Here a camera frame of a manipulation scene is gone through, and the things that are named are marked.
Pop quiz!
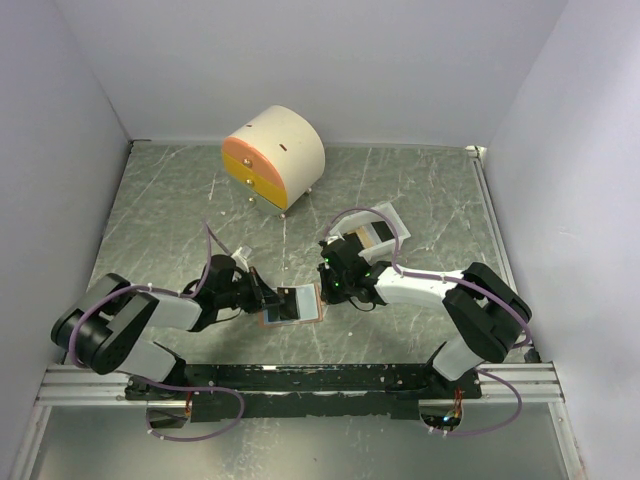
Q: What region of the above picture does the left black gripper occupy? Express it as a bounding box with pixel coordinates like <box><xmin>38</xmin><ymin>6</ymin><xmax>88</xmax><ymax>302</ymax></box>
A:
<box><xmin>216</xmin><ymin>266</ymin><xmax>285</xmax><ymax>313</ymax></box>

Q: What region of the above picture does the black credit card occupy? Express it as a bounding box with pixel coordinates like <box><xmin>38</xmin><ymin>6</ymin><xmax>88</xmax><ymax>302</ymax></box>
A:
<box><xmin>263</xmin><ymin>308</ymin><xmax>280</xmax><ymax>326</ymax></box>
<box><xmin>277</xmin><ymin>287</ymin><xmax>300</xmax><ymax>321</ymax></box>

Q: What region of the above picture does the pink leather card holder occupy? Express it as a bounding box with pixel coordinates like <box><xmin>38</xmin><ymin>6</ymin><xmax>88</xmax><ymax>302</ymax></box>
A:
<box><xmin>259</xmin><ymin>283</ymin><xmax>323</xmax><ymax>328</ymax></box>

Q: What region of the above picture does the white plastic card bin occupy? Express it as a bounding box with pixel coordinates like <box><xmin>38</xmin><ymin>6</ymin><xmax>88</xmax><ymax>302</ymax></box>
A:
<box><xmin>327</xmin><ymin>202</ymin><xmax>411</xmax><ymax>263</ymax></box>

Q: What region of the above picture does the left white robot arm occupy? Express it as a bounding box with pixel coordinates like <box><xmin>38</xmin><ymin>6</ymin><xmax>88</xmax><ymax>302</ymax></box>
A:
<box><xmin>51</xmin><ymin>254</ymin><xmax>284</xmax><ymax>399</ymax></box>

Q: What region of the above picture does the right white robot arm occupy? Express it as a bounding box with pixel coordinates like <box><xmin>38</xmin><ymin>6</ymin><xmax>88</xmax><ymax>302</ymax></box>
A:
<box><xmin>318</xmin><ymin>237</ymin><xmax>532</xmax><ymax>398</ymax></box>

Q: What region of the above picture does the stack of cards in bin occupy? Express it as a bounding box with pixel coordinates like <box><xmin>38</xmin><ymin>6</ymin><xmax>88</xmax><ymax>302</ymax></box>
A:
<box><xmin>354</xmin><ymin>220</ymin><xmax>394</xmax><ymax>249</ymax></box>

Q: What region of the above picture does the cream round drawer cabinet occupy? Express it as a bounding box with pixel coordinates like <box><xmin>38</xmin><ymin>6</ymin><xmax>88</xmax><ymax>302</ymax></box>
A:
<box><xmin>221</xmin><ymin>105</ymin><xmax>326</xmax><ymax>216</ymax></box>

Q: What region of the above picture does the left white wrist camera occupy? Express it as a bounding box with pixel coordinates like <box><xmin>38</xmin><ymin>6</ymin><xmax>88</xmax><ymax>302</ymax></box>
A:
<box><xmin>232</xmin><ymin>245</ymin><xmax>252</xmax><ymax>270</ymax></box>

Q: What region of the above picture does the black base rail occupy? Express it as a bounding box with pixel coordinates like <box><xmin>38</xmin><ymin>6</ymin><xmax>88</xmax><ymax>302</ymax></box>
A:
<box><xmin>124</xmin><ymin>362</ymin><xmax>484</xmax><ymax>424</ymax></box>

